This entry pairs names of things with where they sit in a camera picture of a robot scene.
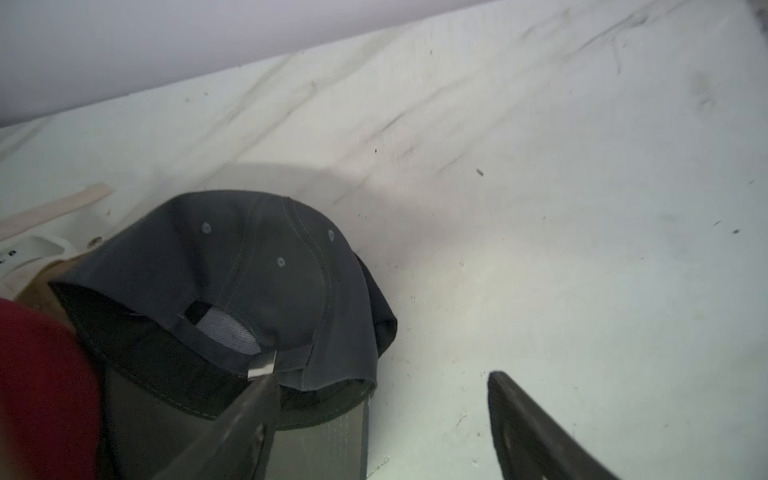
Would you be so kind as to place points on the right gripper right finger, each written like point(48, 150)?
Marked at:
point(529, 444)

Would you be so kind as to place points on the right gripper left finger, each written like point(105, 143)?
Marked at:
point(239, 442)

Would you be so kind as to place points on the red baseball cap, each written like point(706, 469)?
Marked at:
point(50, 399)

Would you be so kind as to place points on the tan dark-brim baseball cap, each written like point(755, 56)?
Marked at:
point(39, 296)

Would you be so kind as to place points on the white baseball cap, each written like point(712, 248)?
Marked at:
point(25, 259)

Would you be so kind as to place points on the dark grey baseball cap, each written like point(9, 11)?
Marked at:
point(213, 291)

